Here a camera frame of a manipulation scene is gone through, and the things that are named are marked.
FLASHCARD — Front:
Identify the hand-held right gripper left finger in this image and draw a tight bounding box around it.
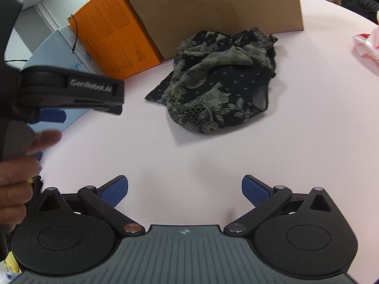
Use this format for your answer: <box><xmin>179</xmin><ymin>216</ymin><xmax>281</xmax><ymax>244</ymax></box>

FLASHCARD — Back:
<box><xmin>37</xmin><ymin>175</ymin><xmax>146</xmax><ymax>237</ymax></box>

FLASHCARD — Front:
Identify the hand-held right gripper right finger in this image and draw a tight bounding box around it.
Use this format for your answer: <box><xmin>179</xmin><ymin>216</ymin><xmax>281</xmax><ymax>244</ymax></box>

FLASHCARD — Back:
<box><xmin>223</xmin><ymin>174</ymin><xmax>334</xmax><ymax>237</ymax></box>

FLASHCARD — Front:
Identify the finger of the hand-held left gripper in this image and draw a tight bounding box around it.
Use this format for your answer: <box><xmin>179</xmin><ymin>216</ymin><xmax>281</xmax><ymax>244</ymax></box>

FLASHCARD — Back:
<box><xmin>18</xmin><ymin>66</ymin><xmax>125</xmax><ymax>116</ymax></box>
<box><xmin>28</xmin><ymin>108</ymin><xmax>66</xmax><ymax>124</ymax></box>

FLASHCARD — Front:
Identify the black floral blouse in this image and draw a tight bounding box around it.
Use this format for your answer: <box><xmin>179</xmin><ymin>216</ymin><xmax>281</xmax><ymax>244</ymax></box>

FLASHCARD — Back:
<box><xmin>144</xmin><ymin>27</ymin><xmax>278</xmax><ymax>134</ymax></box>

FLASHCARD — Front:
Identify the person's left hand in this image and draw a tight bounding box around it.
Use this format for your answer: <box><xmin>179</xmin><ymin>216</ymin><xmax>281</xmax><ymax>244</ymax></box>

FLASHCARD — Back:
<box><xmin>0</xmin><ymin>130</ymin><xmax>63</xmax><ymax>235</ymax></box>

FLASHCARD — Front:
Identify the light blue box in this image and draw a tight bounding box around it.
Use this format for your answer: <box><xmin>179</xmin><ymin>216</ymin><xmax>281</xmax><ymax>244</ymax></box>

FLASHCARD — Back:
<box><xmin>23</xmin><ymin>25</ymin><xmax>105</xmax><ymax>138</ymax></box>

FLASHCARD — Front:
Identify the orange printed box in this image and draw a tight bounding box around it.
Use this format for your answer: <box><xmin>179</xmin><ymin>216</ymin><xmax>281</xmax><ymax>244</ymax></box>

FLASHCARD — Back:
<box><xmin>68</xmin><ymin>0</ymin><xmax>163</xmax><ymax>80</ymax></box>

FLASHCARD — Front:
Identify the brown cardboard box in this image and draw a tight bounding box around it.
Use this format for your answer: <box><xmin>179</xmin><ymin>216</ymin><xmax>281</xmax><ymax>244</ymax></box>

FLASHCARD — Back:
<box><xmin>119</xmin><ymin>0</ymin><xmax>305</xmax><ymax>61</ymax></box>

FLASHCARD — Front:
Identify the pink white plastic bag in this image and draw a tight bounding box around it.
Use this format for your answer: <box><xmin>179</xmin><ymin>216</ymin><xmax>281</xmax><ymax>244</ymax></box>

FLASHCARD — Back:
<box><xmin>352</xmin><ymin>25</ymin><xmax>379</xmax><ymax>66</ymax></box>

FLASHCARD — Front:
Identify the thin black cable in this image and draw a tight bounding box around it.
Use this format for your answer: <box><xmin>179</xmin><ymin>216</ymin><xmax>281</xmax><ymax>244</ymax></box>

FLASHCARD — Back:
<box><xmin>68</xmin><ymin>14</ymin><xmax>80</xmax><ymax>54</ymax></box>

